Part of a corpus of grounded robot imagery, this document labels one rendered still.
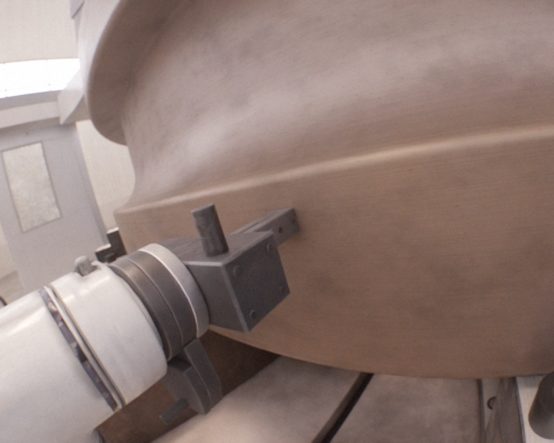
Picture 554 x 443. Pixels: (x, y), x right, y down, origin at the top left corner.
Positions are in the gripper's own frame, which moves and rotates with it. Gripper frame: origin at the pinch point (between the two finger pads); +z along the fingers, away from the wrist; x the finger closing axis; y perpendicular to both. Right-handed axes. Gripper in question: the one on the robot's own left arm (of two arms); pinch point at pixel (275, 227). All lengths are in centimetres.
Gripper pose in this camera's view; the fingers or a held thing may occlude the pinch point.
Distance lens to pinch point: 30.1
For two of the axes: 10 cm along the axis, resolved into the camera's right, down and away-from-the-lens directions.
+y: -2.7, -9.4, -2.2
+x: -7.9, 0.8, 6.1
